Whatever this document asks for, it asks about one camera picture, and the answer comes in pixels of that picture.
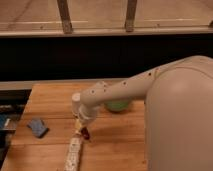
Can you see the green bowl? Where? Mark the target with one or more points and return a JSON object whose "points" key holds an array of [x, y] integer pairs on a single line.
{"points": [[116, 106]]}

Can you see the beige gripper wrist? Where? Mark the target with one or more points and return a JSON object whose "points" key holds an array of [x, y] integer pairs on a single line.
{"points": [[86, 116]]}

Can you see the right metal window post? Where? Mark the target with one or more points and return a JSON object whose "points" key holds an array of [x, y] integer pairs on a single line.
{"points": [[130, 15]]}

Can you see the left metal window post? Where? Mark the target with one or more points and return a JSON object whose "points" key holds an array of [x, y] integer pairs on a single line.
{"points": [[65, 16]]}

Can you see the white patterned bottle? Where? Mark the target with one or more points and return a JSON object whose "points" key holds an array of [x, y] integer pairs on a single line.
{"points": [[73, 155]]}

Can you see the metal window post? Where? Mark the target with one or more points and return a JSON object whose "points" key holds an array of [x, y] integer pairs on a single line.
{"points": [[65, 16], [130, 15]]}

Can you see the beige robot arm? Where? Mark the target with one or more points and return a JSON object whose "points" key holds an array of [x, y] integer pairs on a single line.
{"points": [[178, 100]]}

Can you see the white paper cup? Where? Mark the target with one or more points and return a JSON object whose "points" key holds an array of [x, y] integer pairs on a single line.
{"points": [[76, 102]]}

